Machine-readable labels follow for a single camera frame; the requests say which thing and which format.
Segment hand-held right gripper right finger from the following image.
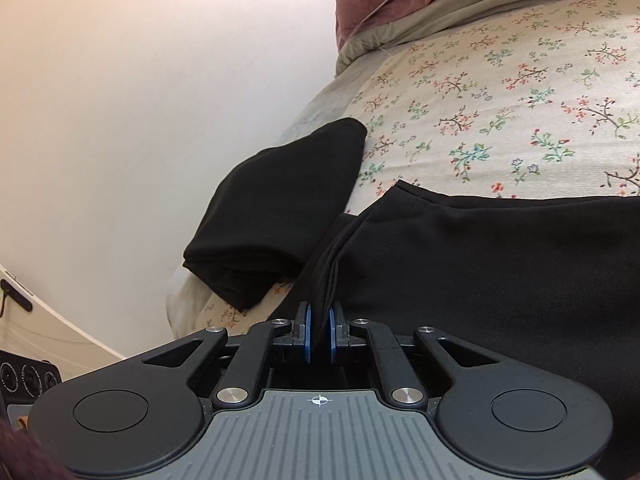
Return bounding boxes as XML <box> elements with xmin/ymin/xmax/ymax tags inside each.
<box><xmin>327</xmin><ymin>301</ymin><xmax>499</xmax><ymax>407</ymax></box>

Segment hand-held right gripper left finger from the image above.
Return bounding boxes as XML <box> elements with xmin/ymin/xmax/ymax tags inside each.
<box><xmin>142</xmin><ymin>302</ymin><xmax>314</xmax><ymax>409</ymax></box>

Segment black pants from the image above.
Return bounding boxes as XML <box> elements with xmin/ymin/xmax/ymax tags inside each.
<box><xmin>295</xmin><ymin>179</ymin><xmax>640</xmax><ymax>466</ymax></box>

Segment person's right forearm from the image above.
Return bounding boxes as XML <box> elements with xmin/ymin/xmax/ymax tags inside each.
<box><xmin>0</xmin><ymin>416</ymin><xmax>77</xmax><ymax>480</ymax></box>

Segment folded black garment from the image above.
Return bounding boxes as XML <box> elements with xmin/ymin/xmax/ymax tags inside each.
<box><xmin>183</xmin><ymin>117</ymin><xmax>369</xmax><ymax>313</ymax></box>

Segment floral bed sheet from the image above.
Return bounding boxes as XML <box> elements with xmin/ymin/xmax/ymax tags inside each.
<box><xmin>197</xmin><ymin>0</ymin><xmax>640</xmax><ymax>333</ymax></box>

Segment black device with dials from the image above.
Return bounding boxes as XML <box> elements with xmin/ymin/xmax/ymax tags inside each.
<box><xmin>0</xmin><ymin>348</ymin><xmax>64</xmax><ymax>413</ymax></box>

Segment pink and grey duvet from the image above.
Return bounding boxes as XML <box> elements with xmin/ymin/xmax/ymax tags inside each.
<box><xmin>334</xmin><ymin>0</ymin><xmax>608</xmax><ymax>78</ymax></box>

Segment black wall handle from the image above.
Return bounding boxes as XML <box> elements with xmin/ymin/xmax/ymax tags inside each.
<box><xmin>0</xmin><ymin>278</ymin><xmax>34</xmax><ymax>313</ymax></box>

